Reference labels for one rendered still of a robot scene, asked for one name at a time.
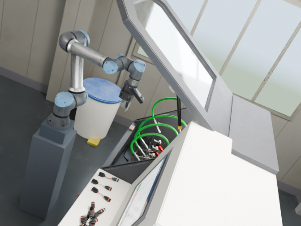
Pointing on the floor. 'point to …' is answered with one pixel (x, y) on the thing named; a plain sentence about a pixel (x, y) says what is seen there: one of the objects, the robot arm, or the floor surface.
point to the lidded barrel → (97, 108)
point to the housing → (252, 168)
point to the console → (190, 181)
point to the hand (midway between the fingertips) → (126, 110)
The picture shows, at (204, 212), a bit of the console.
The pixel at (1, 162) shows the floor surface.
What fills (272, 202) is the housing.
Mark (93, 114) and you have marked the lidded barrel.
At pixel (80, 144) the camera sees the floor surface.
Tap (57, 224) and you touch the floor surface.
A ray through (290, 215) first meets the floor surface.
